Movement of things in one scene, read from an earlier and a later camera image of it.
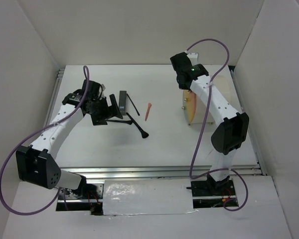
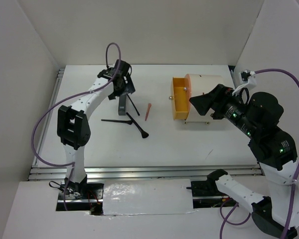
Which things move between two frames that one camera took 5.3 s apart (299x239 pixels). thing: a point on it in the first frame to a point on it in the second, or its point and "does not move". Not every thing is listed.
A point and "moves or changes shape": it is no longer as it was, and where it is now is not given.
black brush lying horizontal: (129, 122) does not move
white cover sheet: (148, 196) does not move
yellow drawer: (189, 98) moves or changes shape
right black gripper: (184, 87) to (202, 101)
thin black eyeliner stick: (137, 111) does not move
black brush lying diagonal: (144, 134) does not move
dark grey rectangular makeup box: (122, 102) does not move
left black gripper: (112, 111) to (128, 87)
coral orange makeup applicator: (149, 105) does not move
